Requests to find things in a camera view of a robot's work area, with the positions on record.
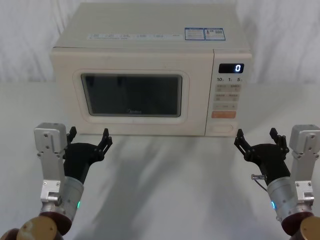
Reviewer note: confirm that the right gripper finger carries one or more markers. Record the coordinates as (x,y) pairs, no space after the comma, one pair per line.
(281,141)
(242,143)

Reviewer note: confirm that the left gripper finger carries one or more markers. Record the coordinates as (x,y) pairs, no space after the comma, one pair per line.
(71,135)
(105,142)

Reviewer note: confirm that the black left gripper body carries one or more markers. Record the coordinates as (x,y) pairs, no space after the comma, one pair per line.
(77,157)

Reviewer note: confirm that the white table cloth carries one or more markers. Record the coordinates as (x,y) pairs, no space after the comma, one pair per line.
(160,190)

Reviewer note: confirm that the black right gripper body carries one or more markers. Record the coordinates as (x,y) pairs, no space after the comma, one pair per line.
(271,160)

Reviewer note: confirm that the cream microwave oven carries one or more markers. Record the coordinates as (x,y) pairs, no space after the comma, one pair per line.
(140,60)

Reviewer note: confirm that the white curtain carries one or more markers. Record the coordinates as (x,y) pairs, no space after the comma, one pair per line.
(25,37)

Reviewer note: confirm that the cream oven control panel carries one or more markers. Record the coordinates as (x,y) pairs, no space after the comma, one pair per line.
(226,100)

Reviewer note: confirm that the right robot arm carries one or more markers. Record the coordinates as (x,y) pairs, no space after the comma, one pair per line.
(301,160)

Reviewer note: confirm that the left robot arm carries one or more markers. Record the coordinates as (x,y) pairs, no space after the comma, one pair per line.
(50,160)

